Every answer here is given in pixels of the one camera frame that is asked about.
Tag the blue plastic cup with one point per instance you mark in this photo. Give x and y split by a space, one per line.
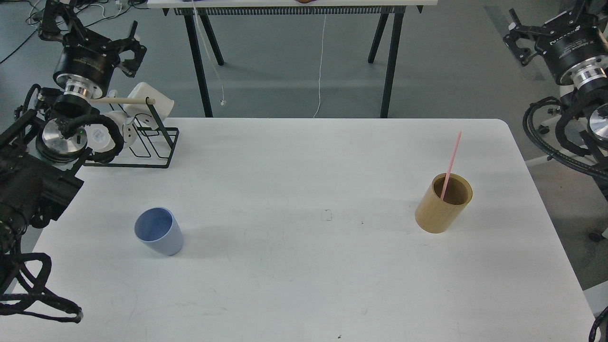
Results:
158 229

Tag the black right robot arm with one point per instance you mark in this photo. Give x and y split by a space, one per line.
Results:
581 127

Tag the pink chopstick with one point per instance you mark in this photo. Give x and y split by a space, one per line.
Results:
450 166

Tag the black wire cup rack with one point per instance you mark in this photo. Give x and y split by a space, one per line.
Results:
155 144

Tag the bamboo cylinder holder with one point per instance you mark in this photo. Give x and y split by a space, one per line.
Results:
438 209

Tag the white background table black legs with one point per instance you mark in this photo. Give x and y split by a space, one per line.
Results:
297 30

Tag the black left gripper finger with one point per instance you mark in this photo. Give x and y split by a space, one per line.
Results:
60 23
132 39

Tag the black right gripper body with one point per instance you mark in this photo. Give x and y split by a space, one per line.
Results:
571 45

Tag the white mug lying on rack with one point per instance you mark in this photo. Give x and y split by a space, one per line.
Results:
99 139

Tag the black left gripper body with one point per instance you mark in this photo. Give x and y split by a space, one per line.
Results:
95 59

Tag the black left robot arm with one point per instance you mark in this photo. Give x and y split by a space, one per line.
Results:
55 132

